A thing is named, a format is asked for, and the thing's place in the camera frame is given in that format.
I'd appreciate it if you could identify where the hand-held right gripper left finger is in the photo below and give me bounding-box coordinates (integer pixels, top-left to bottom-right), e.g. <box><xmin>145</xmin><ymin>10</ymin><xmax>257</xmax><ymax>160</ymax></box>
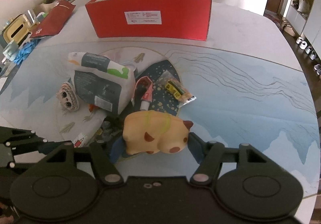
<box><xmin>38</xmin><ymin>139</ymin><xmax>126</xmax><ymax>185</ymax></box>

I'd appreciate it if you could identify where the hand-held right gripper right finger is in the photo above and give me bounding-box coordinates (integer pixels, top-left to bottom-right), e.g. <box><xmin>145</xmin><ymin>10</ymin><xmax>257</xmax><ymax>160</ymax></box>
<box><xmin>189</xmin><ymin>132</ymin><xmax>272</xmax><ymax>185</ymax></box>

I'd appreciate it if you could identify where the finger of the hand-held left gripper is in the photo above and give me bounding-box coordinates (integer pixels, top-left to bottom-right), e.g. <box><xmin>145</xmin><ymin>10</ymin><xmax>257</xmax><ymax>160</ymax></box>
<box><xmin>0</xmin><ymin>127</ymin><xmax>48</xmax><ymax>150</ymax></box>
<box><xmin>9</xmin><ymin>141</ymin><xmax>74</xmax><ymax>168</ymax></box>

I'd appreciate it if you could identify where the yellow cat squishy toy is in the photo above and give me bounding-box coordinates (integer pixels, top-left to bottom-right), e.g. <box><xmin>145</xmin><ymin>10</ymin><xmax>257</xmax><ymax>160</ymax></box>
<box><xmin>122</xmin><ymin>111</ymin><xmax>194</xmax><ymax>155</ymax></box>

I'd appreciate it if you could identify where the round striped owl toy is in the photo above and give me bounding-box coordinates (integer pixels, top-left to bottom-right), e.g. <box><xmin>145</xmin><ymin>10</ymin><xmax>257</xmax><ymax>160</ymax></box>
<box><xmin>56</xmin><ymin>82</ymin><xmax>81</xmax><ymax>112</ymax></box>

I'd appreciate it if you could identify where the grey white refill pouch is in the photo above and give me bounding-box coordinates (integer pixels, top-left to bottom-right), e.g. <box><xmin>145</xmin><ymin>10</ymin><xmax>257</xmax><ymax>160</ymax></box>
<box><xmin>68</xmin><ymin>51</ymin><xmax>136</xmax><ymax>116</ymax></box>

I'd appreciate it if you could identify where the red cardboard box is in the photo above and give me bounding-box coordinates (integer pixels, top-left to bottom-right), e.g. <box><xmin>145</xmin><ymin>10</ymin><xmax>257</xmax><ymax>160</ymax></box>
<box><xmin>85</xmin><ymin>0</ymin><xmax>212</xmax><ymax>42</ymax></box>

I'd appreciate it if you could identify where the pink tube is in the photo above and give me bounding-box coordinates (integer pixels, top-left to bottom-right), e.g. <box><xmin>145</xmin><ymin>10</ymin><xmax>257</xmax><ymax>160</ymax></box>
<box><xmin>131</xmin><ymin>76</ymin><xmax>152</xmax><ymax>111</ymax></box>

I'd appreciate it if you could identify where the pale blue plastic object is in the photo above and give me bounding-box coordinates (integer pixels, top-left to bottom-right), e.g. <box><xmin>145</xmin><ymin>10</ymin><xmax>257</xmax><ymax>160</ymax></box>
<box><xmin>2</xmin><ymin>41</ymin><xmax>19</xmax><ymax>61</ymax></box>

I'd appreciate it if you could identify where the yellow tissue box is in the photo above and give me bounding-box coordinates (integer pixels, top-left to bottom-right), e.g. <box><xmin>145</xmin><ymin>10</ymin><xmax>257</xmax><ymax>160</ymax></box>
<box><xmin>2</xmin><ymin>14</ymin><xmax>32</xmax><ymax>45</ymax></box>

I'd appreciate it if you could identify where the red paper bag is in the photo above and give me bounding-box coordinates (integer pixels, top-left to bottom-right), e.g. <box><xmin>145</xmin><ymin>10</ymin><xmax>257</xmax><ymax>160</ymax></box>
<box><xmin>30</xmin><ymin>0</ymin><xmax>76</xmax><ymax>39</ymax></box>

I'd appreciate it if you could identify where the row of grey shoes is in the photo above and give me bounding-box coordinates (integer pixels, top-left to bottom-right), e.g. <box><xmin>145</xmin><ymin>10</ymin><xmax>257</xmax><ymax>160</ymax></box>
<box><xmin>296</xmin><ymin>37</ymin><xmax>321</xmax><ymax>76</ymax></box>

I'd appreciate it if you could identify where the grey shoe cabinet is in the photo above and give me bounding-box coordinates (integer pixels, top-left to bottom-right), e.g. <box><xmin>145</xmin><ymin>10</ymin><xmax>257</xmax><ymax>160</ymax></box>
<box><xmin>283</xmin><ymin>0</ymin><xmax>321</xmax><ymax>46</ymax></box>

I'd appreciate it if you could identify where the white bag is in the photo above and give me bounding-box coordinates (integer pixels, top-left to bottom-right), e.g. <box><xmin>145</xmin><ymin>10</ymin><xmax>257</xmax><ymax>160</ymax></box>
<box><xmin>297</xmin><ymin>0</ymin><xmax>311</xmax><ymax>13</ymax></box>

